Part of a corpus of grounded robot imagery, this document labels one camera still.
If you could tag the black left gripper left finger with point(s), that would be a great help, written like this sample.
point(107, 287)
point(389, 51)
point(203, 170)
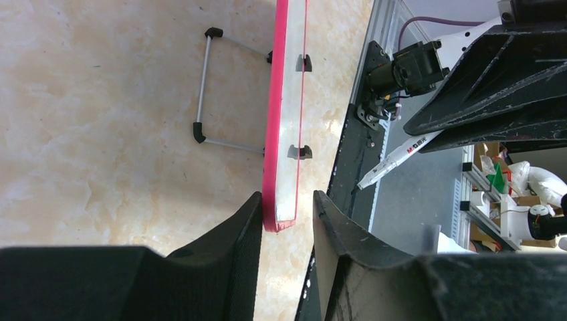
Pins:
point(212, 278)

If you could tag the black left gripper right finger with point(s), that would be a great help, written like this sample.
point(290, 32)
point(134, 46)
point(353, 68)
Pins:
point(363, 278)

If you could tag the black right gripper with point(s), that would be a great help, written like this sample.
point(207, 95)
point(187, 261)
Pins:
point(514, 71)

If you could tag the silver whiteboard marker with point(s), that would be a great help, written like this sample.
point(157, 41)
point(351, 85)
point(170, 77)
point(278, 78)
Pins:
point(397, 157)

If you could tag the pink framed whiteboard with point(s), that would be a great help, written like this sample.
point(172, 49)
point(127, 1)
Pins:
point(284, 117)

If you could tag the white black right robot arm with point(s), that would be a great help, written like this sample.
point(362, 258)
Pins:
point(415, 70)

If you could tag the black whiteboard clip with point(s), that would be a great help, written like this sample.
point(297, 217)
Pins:
point(299, 153)
point(304, 63)

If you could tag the metal whiteboard stand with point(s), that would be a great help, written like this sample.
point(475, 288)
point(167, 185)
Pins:
point(218, 89)

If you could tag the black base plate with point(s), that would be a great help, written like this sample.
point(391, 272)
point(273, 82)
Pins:
point(359, 150)

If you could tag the aluminium frame rail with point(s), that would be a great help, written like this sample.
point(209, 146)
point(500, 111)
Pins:
point(384, 24)

